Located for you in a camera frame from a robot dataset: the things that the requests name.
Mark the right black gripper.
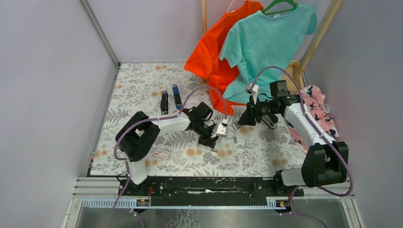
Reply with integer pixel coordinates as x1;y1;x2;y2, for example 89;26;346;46
238;95;279;126

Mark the blue stapler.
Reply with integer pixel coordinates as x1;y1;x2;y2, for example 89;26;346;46
172;84;182;110

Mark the small black stapler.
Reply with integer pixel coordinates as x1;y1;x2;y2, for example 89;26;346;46
160;90;169;115

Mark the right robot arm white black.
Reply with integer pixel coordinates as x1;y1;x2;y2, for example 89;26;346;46
237;80;348;196

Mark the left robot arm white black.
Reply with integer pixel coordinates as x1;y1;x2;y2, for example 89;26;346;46
114;102;228;195

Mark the floral table mat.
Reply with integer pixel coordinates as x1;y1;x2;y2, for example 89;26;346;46
89;63;306;177

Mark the red staple box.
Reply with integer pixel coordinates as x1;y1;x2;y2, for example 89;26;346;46
153;149;170;160

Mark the pink patterned cloth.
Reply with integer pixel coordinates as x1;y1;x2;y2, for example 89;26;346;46
300;85;339;139

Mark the wooden clothes rack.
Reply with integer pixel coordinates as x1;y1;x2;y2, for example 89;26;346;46
199;0;344;94

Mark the orange t-shirt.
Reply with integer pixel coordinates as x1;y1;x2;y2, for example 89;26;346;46
184;0;263;115

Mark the teal t-shirt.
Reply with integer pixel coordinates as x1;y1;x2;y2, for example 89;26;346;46
219;3;317;104

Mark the pink clothes hanger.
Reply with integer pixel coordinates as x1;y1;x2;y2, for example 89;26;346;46
226;0;245;12

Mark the green clothes hanger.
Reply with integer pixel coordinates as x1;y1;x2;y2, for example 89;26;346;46
261;0;298;15

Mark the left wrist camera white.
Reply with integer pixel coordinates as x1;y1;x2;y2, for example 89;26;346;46
211;119;228;138

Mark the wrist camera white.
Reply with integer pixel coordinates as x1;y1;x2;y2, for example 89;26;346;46
244;84;259;102
211;119;228;138

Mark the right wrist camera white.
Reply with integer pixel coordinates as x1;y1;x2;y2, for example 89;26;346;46
244;84;259;102

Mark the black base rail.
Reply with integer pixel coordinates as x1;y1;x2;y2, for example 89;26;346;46
116;176;304;206

